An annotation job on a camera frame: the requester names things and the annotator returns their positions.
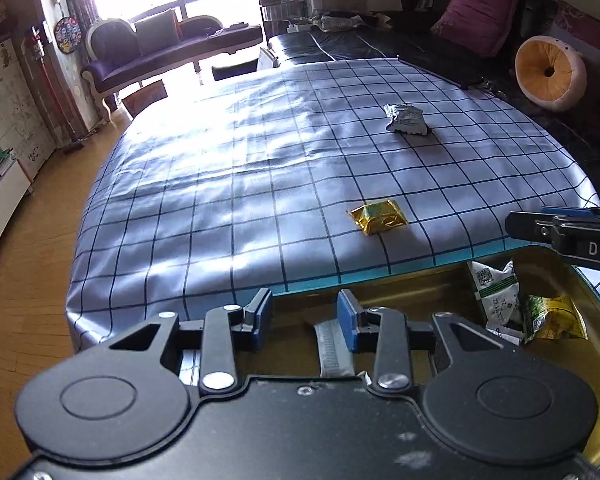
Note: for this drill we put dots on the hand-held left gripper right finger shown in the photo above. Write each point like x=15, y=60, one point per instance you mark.
x=345, y=320

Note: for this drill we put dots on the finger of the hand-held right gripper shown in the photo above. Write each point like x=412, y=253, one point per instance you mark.
x=572, y=211
x=530, y=227

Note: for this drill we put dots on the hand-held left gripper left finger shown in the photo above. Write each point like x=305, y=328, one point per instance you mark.
x=266, y=317

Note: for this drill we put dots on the long silver stick pouch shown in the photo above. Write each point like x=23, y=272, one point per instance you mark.
x=335, y=355

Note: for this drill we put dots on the white green-print snack packet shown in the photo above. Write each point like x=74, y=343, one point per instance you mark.
x=497, y=300

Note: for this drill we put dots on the yellow green snack packet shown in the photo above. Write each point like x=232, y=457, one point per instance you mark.
x=557, y=317

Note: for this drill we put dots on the gold metal tray teal rim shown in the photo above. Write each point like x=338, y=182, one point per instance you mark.
x=430, y=300

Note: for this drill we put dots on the gold square snack packet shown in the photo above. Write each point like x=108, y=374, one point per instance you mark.
x=380, y=216

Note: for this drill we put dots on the silver white snack packet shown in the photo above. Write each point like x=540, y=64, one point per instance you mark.
x=405, y=119

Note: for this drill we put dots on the round yellow plush cushion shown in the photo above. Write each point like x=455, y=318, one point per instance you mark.
x=532, y=70

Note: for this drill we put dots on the magenta pillow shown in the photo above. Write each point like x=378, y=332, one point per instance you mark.
x=480, y=15

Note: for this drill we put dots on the brown bag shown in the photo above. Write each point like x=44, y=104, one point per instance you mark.
x=145, y=97

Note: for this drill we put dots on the purple chaise lounge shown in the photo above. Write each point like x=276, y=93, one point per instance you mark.
x=180, y=55

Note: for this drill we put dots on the low white cabinet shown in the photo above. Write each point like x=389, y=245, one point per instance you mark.
x=5, y=200

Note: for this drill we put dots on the grey cushion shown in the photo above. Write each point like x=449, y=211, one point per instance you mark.
x=155, y=32

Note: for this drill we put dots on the white storage rack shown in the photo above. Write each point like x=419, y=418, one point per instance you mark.
x=280, y=10

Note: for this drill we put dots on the red stick vacuum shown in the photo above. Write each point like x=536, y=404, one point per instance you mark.
x=50, y=90

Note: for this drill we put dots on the white cartoon print cabinet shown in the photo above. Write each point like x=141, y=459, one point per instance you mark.
x=15, y=110

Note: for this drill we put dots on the round colourful wall board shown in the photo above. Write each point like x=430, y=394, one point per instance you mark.
x=68, y=35

